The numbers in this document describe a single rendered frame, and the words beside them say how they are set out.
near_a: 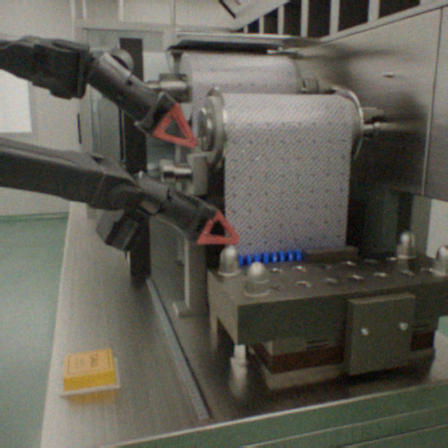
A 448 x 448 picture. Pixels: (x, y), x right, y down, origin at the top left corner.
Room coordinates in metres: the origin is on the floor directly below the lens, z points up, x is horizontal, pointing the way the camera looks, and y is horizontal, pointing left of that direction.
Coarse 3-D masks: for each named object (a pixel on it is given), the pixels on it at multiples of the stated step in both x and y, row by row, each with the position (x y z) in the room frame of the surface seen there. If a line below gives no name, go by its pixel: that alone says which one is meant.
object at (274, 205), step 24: (240, 168) 0.78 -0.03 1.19; (264, 168) 0.80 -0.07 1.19; (288, 168) 0.81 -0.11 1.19; (312, 168) 0.82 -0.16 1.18; (336, 168) 0.84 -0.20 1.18; (240, 192) 0.78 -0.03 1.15; (264, 192) 0.80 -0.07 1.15; (288, 192) 0.81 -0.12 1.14; (312, 192) 0.82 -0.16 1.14; (336, 192) 0.84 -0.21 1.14; (240, 216) 0.79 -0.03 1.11; (264, 216) 0.80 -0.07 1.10; (288, 216) 0.81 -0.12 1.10; (312, 216) 0.82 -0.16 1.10; (336, 216) 0.84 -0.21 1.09; (240, 240) 0.79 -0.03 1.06; (264, 240) 0.80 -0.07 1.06; (288, 240) 0.81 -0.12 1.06; (312, 240) 0.82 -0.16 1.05; (336, 240) 0.84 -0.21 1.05
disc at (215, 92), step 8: (216, 88) 0.82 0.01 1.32; (208, 96) 0.87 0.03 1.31; (216, 96) 0.81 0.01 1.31; (224, 104) 0.78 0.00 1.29; (224, 112) 0.77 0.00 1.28; (224, 120) 0.77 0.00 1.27; (224, 128) 0.77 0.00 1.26; (224, 136) 0.77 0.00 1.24; (224, 144) 0.77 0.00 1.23; (224, 152) 0.77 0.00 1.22; (224, 160) 0.79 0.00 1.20; (216, 168) 0.81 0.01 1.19
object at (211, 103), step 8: (208, 104) 0.83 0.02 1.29; (216, 104) 0.80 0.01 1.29; (216, 112) 0.79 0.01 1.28; (352, 112) 0.86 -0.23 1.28; (216, 120) 0.78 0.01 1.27; (352, 120) 0.85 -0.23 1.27; (216, 128) 0.78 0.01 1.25; (352, 128) 0.85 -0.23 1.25; (216, 136) 0.78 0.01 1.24; (352, 136) 0.85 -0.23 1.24; (216, 144) 0.79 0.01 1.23; (352, 144) 0.86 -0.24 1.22; (208, 152) 0.84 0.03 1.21; (216, 152) 0.79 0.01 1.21; (208, 160) 0.84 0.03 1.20; (216, 160) 0.81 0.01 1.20
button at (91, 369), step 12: (72, 360) 0.62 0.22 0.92; (84, 360) 0.62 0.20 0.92; (96, 360) 0.62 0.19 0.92; (108, 360) 0.62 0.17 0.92; (72, 372) 0.59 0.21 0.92; (84, 372) 0.59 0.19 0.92; (96, 372) 0.59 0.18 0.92; (108, 372) 0.59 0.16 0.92; (72, 384) 0.58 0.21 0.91; (84, 384) 0.58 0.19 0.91; (96, 384) 0.59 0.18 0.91; (108, 384) 0.59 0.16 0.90
